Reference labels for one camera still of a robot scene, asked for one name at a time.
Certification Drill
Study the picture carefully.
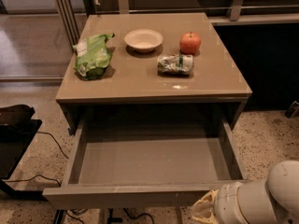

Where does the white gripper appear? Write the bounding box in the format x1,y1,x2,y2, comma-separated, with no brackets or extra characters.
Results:
192,180,278,224

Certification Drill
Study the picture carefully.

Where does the drawer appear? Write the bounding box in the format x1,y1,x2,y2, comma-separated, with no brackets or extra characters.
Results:
43,119,247,210

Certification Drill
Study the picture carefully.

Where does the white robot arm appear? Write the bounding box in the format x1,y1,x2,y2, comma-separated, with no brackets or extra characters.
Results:
192,161,299,224

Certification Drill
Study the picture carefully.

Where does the brown drawer cabinet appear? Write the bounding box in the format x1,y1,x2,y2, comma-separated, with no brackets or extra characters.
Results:
56,13,251,129

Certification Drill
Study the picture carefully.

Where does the dark object on floor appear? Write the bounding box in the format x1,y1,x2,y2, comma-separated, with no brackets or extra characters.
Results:
285,101,299,119

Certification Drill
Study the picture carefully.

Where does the crumpled snack packet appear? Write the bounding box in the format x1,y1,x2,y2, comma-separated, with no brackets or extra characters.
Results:
157,54,193,76

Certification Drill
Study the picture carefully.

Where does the red apple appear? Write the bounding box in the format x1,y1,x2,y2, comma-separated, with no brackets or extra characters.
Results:
179,32,201,55

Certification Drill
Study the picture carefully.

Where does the white bowl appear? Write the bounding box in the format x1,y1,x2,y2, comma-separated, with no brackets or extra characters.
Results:
124,29,164,53

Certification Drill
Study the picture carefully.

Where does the green chip bag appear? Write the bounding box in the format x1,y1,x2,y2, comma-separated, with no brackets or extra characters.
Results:
73,33,115,80

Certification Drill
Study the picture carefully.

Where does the black furniture at left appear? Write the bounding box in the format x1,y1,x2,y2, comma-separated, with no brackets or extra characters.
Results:
0,105,44,201

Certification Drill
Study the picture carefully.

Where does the black floor cable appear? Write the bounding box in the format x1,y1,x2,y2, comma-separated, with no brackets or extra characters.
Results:
3,130,70,189

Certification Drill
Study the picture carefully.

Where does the metal railing frame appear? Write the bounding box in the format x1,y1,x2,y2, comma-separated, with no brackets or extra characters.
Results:
55,0,299,44

